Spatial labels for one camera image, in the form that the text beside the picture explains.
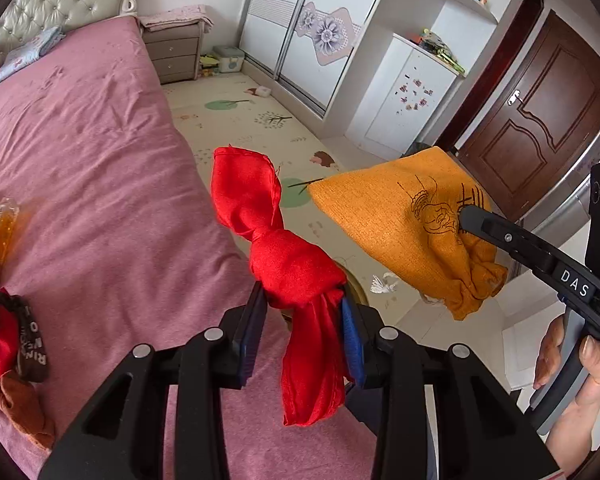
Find light blue folded blanket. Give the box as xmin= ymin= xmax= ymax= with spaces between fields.
xmin=0 ymin=26 xmax=67 ymax=92

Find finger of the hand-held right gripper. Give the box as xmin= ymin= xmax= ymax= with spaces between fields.
xmin=456 ymin=204 xmax=557 ymax=274

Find bed with pink sheet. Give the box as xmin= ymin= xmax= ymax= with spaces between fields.
xmin=0 ymin=15 xmax=352 ymax=480

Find brown nightstand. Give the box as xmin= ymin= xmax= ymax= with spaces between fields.
xmin=142 ymin=22 xmax=204 ymax=85

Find amber bottle with gold cap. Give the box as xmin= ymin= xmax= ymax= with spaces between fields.
xmin=0 ymin=198 xmax=21 ymax=287

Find colourful toys on cabinet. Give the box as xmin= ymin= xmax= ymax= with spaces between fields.
xmin=409 ymin=29 xmax=467 ymax=77

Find white green storage box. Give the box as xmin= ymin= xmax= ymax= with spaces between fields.
xmin=213 ymin=44 xmax=245 ymax=74

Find dark brown wooden door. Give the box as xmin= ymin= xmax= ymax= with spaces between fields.
xmin=452 ymin=9 xmax=600 ymax=222

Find white shelf cabinet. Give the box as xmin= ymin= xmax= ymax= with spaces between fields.
xmin=344 ymin=0 xmax=527 ymax=159

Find printed floor play mat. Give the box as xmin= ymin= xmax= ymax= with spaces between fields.
xmin=160 ymin=70 xmax=432 ymax=322

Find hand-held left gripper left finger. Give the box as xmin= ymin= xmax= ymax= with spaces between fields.
xmin=39 ymin=282 xmax=268 ymax=480

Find person's right hand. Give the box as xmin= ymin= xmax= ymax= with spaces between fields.
xmin=532 ymin=316 xmax=600 ymax=467

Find brown cloth piece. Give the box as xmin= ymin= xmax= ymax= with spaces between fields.
xmin=0 ymin=369 xmax=57 ymax=451

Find red knotted cloth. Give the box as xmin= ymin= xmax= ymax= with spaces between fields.
xmin=211 ymin=145 xmax=351 ymax=429

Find white flower print wardrobe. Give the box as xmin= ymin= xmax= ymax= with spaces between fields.
xmin=239 ymin=0 xmax=397 ymax=117

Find black printed strap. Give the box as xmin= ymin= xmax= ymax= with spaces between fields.
xmin=14 ymin=297 xmax=51 ymax=384

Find orange drawstring cloth bag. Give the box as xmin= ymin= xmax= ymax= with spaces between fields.
xmin=307 ymin=146 xmax=509 ymax=322

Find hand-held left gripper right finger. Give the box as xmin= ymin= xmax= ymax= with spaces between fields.
xmin=342 ymin=298 xmax=564 ymax=480

